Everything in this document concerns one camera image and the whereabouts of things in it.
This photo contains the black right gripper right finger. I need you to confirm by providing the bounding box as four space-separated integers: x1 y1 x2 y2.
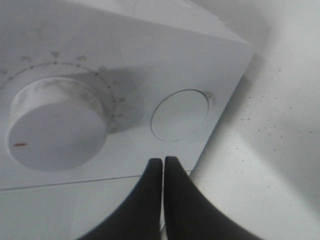
163 156 250 240

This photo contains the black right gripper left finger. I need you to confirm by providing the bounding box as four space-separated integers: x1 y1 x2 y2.
81 158 163 240

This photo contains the white microwave door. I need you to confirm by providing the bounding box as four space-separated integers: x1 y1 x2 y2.
0 176 139 240

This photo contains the round white door button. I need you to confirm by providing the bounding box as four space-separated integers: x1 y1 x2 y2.
150 89 210 142

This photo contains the white timer knob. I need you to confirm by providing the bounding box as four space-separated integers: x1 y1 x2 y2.
6 77 108 172

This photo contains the white microwave oven body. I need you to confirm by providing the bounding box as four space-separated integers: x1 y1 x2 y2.
0 0 253 192

